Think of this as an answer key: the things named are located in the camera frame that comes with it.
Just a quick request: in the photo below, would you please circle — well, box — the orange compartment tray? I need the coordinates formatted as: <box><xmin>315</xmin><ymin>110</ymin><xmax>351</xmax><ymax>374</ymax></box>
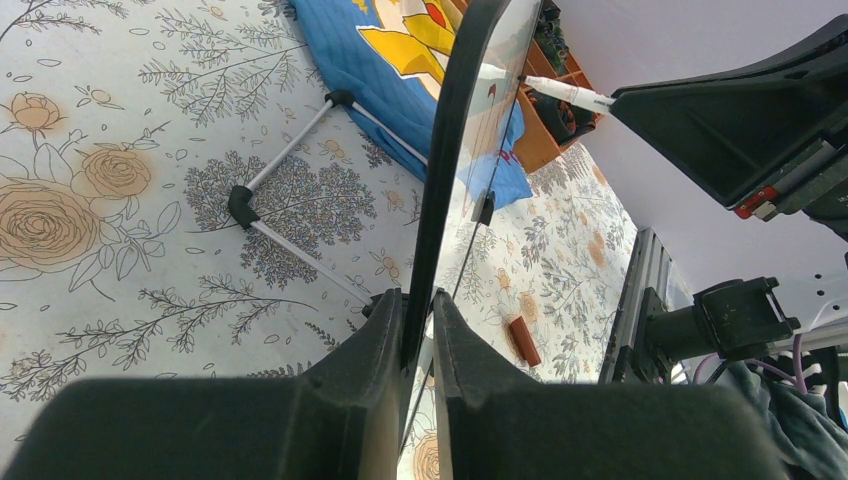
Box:
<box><xmin>513</xmin><ymin>1</ymin><xmax>600</xmax><ymax>173</ymax></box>

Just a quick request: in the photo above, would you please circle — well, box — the blue Pikachu cloth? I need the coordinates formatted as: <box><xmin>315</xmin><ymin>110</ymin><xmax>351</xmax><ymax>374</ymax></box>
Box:
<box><xmin>288</xmin><ymin>0</ymin><xmax>535</xmax><ymax>212</ymax></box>

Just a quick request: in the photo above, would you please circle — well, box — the floral tablecloth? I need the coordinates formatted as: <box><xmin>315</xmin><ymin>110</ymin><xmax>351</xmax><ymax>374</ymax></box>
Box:
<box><xmin>1</xmin><ymin>1</ymin><xmax>440</xmax><ymax>479</ymax></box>

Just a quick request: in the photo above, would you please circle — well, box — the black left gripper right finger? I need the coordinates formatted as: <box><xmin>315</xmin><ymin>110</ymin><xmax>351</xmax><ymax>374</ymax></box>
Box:
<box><xmin>432</xmin><ymin>291</ymin><xmax>787</xmax><ymax>479</ymax></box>

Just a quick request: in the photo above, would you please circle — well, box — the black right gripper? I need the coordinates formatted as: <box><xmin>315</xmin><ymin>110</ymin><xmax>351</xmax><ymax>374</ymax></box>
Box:
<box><xmin>610</xmin><ymin>15</ymin><xmax>847</xmax><ymax>240</ymax></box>

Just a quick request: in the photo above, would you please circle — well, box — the white whiteboard black frame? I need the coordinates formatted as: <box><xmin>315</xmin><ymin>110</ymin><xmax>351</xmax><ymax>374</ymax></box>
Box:
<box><xmin>399</xmin><ymin>1</ymin><xmax>541</xmax><ymax>435</ymax></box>

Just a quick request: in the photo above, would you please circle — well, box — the black orange cloth roll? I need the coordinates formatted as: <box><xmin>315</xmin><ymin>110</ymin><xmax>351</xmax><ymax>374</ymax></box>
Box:
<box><xmin>527</xmin><ymin>90</ymin><xmax>598</xmax><ymax>147</ymax></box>

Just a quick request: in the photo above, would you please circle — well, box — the white whiteboard marker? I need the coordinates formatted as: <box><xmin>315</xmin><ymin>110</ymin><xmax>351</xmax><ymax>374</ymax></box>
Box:
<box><xmin>519</xmin><ymin>75</ymin><xmax>615</xmax><ymax>115</ymax></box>

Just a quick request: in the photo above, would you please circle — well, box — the red marker cap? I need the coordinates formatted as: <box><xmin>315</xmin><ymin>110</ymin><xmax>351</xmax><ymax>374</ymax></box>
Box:
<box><xmin>507</xmin><ymin>316</ymin><xmax>541</xmax><ymax>367</ymax></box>

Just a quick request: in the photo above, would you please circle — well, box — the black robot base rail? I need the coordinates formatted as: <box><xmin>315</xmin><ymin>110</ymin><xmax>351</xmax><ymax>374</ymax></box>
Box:
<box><xmin>599</xmin><ymin>229</ymin><xmax>847</xmax><ymax>384</ymax></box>

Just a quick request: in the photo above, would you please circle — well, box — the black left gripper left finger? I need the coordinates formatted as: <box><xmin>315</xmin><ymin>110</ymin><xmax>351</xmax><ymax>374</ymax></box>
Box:
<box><xmin>6</xmin><ymin>289</ymin><xmax>406</xmax><ymax>479</ymax></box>

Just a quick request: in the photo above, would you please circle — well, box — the dark patterned cloth roll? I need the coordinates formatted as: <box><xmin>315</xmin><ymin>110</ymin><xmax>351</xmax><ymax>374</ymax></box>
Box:
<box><xmin>534</xmin><ymin>0</ymin><xmax>569</xmax><ymax>75</ymax></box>

